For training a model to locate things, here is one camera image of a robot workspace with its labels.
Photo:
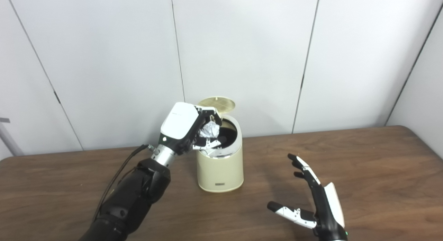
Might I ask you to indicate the white and black left hand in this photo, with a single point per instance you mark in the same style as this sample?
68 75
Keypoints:
178 123

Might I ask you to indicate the white and black right hand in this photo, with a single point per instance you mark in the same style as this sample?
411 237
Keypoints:
327 210

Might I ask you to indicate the white paper ball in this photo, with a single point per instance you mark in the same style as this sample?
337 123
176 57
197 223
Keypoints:
209 130

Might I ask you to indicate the round cream bin lid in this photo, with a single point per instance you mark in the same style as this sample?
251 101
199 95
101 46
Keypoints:
221 103

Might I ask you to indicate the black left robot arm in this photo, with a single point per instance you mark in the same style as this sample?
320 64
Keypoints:
135 196

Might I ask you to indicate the black bin liner bag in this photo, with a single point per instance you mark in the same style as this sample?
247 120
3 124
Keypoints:
230 132

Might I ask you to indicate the cream-colored cylindrical bin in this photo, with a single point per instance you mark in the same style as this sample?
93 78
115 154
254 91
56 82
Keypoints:
219 171

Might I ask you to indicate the grey wall corner post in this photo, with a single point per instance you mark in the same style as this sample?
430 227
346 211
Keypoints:
10 141

